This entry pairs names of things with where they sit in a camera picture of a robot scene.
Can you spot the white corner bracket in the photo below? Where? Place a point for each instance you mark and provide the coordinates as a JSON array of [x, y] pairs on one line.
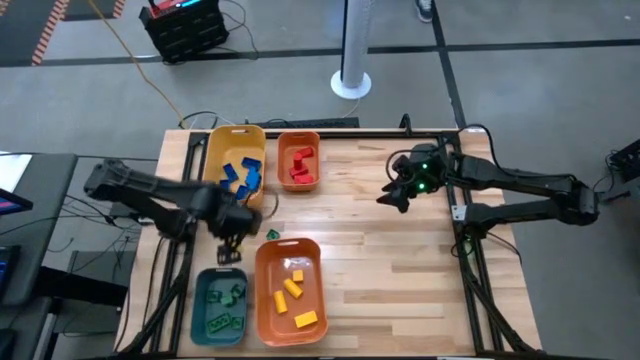
[[458, 212]]

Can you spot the red flat case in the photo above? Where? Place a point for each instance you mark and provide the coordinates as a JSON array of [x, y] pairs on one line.
[[172, 6]]

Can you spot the blue block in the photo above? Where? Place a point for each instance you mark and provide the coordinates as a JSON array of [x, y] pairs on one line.
[[242, 192]]

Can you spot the long green toy brick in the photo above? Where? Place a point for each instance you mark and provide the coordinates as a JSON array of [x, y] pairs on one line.
[[219, 322]]

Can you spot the red cylinder block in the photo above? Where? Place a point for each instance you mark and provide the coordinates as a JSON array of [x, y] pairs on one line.
[[297, 160]]

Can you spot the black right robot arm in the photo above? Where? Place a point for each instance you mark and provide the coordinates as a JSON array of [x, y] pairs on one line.
[[525, 192]]

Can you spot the black crate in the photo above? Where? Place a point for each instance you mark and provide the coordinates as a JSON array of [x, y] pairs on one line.
[[185, 32]]

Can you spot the blue plastic bin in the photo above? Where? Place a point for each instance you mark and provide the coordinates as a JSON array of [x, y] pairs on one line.
[[200, 310]]

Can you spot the yellow cylinder block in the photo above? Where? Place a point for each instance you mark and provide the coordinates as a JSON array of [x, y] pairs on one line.
[[280, 301], [293, 288]]

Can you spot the long yellow block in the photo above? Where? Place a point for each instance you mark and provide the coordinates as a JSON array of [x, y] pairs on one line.
[[306, 319]]

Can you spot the black side desk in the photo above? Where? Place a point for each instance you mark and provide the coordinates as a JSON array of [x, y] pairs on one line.
[[35, 225]]

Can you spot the white pole with round base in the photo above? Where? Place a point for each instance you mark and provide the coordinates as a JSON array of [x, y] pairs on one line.
[[354, 47]]

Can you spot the small green toy brick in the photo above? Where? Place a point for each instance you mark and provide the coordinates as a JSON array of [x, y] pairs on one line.
[[237, 322], [227, 300], [272, 234], [214, 296]]

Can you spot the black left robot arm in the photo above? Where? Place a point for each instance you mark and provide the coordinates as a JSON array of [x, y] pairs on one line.
[[150, 192]]

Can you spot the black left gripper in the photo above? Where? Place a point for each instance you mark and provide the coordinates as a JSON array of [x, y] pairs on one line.
[[240, 222]]

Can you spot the red arch block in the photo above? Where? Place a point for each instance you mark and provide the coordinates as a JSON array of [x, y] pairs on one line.
[[299, 171]]

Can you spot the black aluminium station frame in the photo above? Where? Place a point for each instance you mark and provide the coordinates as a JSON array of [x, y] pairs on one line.
[[470, 280]]

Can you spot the black equipment stand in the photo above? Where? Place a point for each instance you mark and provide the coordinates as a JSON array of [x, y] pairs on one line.
[[625, 162]]

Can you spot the orange plastic bin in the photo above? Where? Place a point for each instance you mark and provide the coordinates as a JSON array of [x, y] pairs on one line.
[[286, 150], [270, 310]]

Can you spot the blue toy brick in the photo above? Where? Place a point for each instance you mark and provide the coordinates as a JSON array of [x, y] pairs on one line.
[[251, 163], [230, 171], [253, 179], [225, 185]]

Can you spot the black power strip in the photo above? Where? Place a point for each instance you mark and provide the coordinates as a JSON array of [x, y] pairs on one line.
[[315, 122]]

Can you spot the person's shoe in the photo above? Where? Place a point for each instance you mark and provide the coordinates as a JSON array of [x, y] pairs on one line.
[[424, 10]]

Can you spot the yellow plastic bin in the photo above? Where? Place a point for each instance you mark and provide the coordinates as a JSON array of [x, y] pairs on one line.
[[235, 150]]

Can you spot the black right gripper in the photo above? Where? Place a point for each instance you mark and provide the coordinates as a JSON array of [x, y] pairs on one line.
[[425, 172]]

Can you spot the long red block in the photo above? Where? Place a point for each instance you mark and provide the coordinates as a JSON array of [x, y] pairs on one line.
[[303, 178]]

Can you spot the laptop screen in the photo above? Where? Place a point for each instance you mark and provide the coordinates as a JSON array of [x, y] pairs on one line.
[[12, 202]]

